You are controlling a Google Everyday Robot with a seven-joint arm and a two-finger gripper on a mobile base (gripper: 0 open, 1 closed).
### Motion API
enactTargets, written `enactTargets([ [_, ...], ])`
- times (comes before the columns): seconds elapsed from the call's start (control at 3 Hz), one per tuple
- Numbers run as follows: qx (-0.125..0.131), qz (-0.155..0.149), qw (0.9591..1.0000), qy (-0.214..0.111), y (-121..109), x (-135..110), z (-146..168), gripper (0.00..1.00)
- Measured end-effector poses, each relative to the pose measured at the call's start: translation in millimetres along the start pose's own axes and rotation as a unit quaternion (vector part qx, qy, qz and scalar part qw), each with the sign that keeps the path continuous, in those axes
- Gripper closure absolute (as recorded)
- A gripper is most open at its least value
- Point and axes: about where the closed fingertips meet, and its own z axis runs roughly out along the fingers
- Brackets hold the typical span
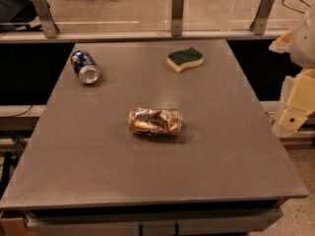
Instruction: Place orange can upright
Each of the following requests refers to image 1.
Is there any green and yellow sponge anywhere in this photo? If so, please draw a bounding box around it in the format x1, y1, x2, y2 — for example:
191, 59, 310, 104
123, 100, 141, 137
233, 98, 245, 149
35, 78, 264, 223
166, 47, 204, 73

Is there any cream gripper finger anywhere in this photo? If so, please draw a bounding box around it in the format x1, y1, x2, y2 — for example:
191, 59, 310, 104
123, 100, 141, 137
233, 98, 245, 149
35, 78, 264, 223
269, 28, 293, 53
272, 68, 315, 138

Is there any crushed orange soda can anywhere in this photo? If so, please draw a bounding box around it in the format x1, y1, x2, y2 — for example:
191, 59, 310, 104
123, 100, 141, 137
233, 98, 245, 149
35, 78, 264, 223
128, 107, 182, 136

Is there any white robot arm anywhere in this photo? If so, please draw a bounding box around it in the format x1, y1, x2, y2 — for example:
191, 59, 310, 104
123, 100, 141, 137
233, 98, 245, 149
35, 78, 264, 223
269, 5, 315, 138

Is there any right metal bracket post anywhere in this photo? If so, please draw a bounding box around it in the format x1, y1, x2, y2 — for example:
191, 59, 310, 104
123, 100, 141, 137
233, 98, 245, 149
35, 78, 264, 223
250, 0, 276, 35

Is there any left metal bracket post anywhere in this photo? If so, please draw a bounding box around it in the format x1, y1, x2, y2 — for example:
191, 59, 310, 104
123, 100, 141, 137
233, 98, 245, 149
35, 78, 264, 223
31, 0, 59, 38

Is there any blue Pepsi can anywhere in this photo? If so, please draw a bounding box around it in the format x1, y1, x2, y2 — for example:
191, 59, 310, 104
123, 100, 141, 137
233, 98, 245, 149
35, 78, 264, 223
70, 50, 100, 85

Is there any black cable at left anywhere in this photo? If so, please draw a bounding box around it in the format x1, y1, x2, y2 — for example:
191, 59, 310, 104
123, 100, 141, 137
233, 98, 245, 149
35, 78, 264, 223
0, 104, 33, 119

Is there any middle metal bracket post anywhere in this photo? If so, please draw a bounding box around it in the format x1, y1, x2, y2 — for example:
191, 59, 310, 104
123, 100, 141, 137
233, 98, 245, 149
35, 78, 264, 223
171, 0, 184, 36

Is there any metal rail barrier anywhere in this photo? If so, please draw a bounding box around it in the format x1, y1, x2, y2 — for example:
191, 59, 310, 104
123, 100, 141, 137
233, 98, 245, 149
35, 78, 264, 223
0, 29, 285, 43

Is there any metal bracket post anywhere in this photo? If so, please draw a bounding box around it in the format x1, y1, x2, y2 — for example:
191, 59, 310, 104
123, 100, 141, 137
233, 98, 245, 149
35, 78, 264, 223
171, 0, 184, 36
250, 0, 276, 35
31, 0, 59, 38

